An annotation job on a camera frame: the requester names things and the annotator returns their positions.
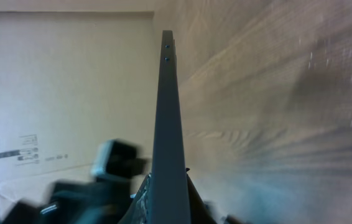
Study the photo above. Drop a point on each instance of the brown cardboard backdrop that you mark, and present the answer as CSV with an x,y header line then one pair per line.
x,y
71,78

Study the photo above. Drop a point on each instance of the blue Galaxy smartphone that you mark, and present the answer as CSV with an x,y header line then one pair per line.
x,y
168,200

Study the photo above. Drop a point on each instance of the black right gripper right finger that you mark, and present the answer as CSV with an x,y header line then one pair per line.
x,y
199,212

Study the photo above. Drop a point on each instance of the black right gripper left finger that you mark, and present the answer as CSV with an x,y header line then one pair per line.
x,y
138,211

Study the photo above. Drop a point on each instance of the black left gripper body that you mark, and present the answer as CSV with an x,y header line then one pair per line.
x,y
72,203

